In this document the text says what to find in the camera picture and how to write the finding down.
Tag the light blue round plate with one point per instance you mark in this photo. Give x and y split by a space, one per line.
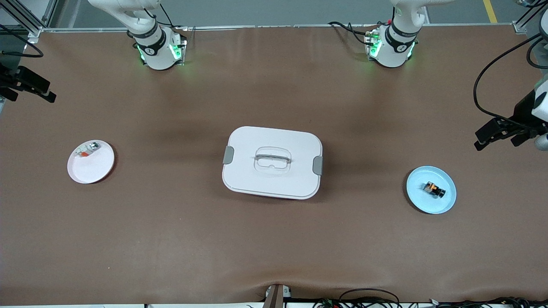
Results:
421 201

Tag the aluminium table edge rail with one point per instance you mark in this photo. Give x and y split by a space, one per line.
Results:
278 26

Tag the white lidded storage box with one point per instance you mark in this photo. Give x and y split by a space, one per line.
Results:
244 179

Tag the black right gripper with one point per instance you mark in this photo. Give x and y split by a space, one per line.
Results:
12 78

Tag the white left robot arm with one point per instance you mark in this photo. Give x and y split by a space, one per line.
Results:
396 51

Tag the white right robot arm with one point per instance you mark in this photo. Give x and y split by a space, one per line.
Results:
158 55

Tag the aluminium frame post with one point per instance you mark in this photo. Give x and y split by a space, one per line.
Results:
25 21
520 28

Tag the pink round plate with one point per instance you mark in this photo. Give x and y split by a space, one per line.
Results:
92 176

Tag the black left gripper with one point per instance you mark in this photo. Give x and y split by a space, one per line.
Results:
521 114

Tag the orange push-button switch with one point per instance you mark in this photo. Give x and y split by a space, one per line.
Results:
434 189

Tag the clear white switch component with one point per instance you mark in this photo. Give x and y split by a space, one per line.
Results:
90 148

